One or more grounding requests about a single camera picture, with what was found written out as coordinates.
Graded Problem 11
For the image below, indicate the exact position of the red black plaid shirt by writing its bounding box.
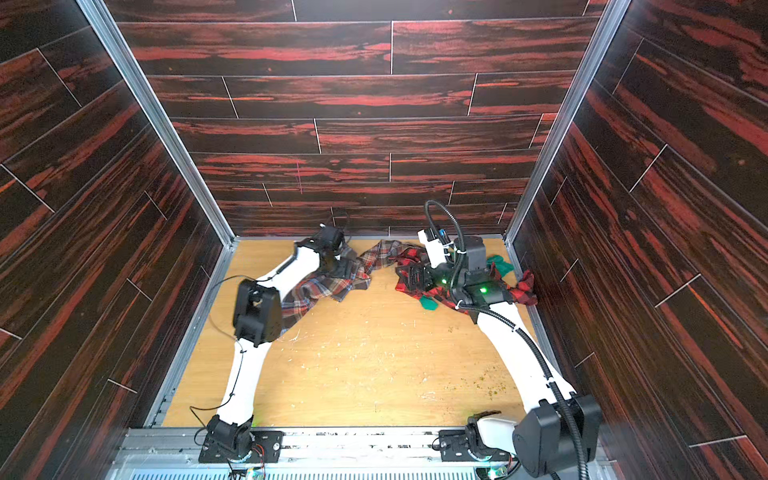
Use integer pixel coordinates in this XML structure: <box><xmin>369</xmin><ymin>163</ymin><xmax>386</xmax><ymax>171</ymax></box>
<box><xmin>396</xmin><ymin>246</ymin><xmax>538</xmax><ymax>312</ymax></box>

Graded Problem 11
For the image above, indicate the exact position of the grey red plaid shirt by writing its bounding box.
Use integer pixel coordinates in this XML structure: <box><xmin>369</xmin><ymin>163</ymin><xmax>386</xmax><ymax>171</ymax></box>
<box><xmin>282</xmin><ymin>240</ymin><xmax>411</xmax><ymax>331</ymax></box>

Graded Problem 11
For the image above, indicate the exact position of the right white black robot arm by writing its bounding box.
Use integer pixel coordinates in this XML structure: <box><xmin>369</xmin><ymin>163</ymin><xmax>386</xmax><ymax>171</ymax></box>
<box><xmin>398</xmin><ymin>228</ymin><xmax>602</xmax><ymax>479</ymax></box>

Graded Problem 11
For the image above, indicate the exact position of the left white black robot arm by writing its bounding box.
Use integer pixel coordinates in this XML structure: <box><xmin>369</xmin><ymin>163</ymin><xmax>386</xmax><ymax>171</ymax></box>
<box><xmin>203</xmin><ymin>225</ymin><xmax>352</xmax><ymax>463</ymax></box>

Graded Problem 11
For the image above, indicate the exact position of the green cloth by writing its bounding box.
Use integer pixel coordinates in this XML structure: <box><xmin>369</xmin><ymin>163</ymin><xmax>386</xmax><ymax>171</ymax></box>
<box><xmin>418</xmin><ymin>255</ymin><xmax>514</xmax><ymax>311</ymax></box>

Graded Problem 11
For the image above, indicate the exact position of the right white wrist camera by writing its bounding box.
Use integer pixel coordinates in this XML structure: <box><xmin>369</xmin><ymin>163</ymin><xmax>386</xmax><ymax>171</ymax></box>
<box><xmin>417</xmin><ymin>228</ymin><xmax>450</xmax><ymax>269</ymax></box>

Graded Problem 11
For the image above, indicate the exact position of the thin black cable left arm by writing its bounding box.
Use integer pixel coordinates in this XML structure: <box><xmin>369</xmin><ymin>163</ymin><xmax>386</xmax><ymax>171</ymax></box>
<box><xmin>189</xmin><ymin>272</ymin><xmax>283</xmax><ymax>433</ymax></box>

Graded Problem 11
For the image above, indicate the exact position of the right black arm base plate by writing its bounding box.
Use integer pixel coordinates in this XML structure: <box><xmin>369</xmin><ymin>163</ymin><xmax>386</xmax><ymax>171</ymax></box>
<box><xmin>431</xmin><ymin>428</ymin><xmax>514</xmax><ymax>462</ymax></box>

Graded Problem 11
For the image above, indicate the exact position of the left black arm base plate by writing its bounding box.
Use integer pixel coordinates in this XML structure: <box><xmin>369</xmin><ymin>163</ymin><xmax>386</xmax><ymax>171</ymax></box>
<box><xmin>198</xmin><ymin>430</ymin><xmax>284</xmax><ymax>465</ymax></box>

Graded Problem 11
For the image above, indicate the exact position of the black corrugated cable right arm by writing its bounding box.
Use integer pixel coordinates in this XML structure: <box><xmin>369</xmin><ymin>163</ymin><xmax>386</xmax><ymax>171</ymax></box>
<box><xmin>423</xmin><ymin>199</ymin><xmax>592</xmax><ymax>480</ymax></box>

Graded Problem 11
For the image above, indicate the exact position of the front aluminium rail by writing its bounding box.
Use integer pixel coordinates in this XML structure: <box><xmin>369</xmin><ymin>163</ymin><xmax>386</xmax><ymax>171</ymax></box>
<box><xmin>106</xmin><ymin>427</ymin><xmax>619</xmax><ymax>480</ymax></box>

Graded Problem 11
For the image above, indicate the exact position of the left aluminium corner post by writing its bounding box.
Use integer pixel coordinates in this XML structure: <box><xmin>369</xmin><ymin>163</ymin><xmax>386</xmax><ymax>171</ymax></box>
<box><xmin>76</xmin><ymin>0</ymin><xmax>236</xmax><ymax>249</ymax></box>

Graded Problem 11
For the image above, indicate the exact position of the aluminium corner post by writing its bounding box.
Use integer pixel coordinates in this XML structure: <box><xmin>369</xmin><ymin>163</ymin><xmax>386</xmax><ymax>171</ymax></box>
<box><xmin>505</xmin><ymin>0</ymin><xmax>631</xmax><ymax>250</ymax></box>
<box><xmin>76</xmin><ymin>0</ymin><xmax>236</xmax><ymax>249</ymax></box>

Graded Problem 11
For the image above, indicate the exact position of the right aluminium corner post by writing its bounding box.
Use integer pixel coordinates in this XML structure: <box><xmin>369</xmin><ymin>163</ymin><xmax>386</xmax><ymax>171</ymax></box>
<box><xmin>505</xmin><ymin>0</ymin><xmax>631</xmax><ymax>250</ymax></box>

